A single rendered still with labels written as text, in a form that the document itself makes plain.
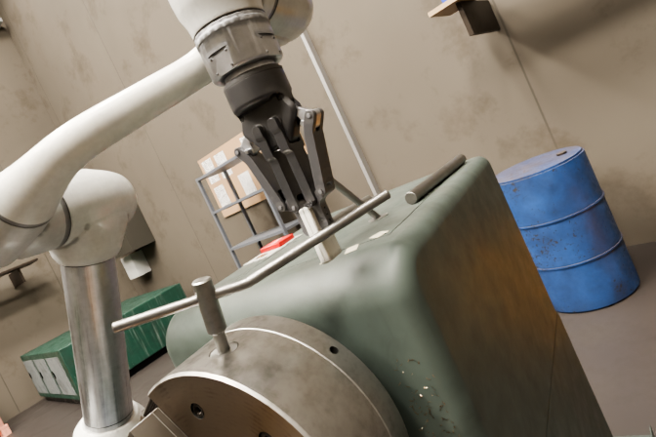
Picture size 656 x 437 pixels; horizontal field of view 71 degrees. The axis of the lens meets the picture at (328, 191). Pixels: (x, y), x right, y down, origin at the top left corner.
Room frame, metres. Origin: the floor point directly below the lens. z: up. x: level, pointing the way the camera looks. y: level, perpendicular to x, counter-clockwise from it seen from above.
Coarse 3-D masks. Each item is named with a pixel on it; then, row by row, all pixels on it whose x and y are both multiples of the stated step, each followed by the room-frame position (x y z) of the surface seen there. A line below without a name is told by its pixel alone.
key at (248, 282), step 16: (384, 192) 0.54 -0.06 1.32; (368, 208) 0.53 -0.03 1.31; (336, 224) 0.52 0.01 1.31; (320, 240) 0.52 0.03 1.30; (288, 256) 0.51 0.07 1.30; (256, 272) 0.51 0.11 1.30; (272, 272) 0.51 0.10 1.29; (224, 288) 0.50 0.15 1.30; (240, 288) 0.50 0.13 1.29; (176, 304) 0.49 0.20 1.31; (192, 304) 0.49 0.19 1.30; (128, 320) 0.48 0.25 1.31; (144, 320) 0.48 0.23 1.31
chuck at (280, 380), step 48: (240, 336) 0.53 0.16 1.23; (192, 384) 0.48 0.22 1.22; (240, 384) 0.44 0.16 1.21; (288, 384) 0.45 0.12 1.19; (336, 384) 0.47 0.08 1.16; (192, 432) 0.50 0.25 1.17; (240, 432) 0.46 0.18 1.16; (288, 432) 0.42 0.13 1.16; (336, 432) 0.43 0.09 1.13; (384, 432) 0.47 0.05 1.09
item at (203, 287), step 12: (204, 276) 0.51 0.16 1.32; (192, 288) 0.50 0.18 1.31; (204, 288) 0.49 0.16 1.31; (204, 300) 0.49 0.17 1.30; (216, 300) 0.50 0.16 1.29; (204, 312) 0.49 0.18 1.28; (216, 312) 0.49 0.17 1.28; (216, 324) 0.49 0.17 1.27; (216, 336) 0.50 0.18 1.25; (228, 348) 0.51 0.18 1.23
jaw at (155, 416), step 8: (152, 408) 0.53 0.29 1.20; (144, 416) 0.54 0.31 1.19; (152, 416) 0.51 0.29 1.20; (160, 416) 0.51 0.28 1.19; (144, 424) 0.50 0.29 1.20; (152, 424) 0.50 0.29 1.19; (160, 424) 0.50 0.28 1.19; (168, 424) 0.51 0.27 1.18; (176, 424) 0.51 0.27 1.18; (136, 432) 0.49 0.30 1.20; (144, 432) 0.49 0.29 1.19; (152, 432) 0.49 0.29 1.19; (160, 432) 0.50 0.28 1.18; (168, 432) 0.50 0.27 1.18; (176, 432) 0.50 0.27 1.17
